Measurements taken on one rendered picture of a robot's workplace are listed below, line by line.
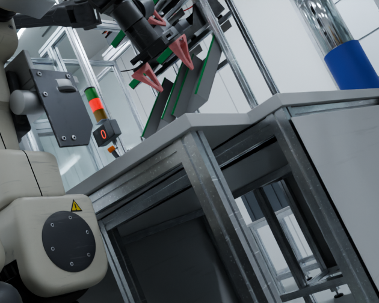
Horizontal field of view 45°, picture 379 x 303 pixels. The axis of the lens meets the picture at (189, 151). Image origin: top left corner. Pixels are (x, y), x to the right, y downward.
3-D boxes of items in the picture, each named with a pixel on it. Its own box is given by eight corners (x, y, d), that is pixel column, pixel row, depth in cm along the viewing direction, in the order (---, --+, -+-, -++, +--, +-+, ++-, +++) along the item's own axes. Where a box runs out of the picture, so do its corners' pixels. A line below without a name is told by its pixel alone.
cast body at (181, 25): (189, 37, 144) (174, 20, 144) (181, 45, 147) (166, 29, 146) (200, 29, 150) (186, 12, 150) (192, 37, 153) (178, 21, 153)
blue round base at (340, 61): (382, 96, 181) (349, 37, 186) (347, 115, 190) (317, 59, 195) (393, 95, 193) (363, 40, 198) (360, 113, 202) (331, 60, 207)
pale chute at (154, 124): (174, 125, 140) (161, 118, 138) (152, 143, 150) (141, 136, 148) (194, 64, 157) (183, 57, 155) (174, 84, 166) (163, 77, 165)
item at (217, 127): (191, 126, 84) (185, 112, 84) (-46, 277, 130) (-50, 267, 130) (313, 121, 142) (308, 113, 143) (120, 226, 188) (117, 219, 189)
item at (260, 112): (283, 104, 100) (277, 92, 100) (-4, 282, 191) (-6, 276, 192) (429, 91, 209) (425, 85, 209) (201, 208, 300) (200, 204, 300)
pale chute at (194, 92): (207, 100, 131) (195, 92, 129) (183, 121, 140) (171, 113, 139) (225, 39, 148) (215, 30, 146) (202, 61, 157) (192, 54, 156)
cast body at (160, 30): (168, 40, 138) (153, 22, 137) (160, 48, 141) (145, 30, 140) (183, 30, 144) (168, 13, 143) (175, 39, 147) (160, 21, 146)
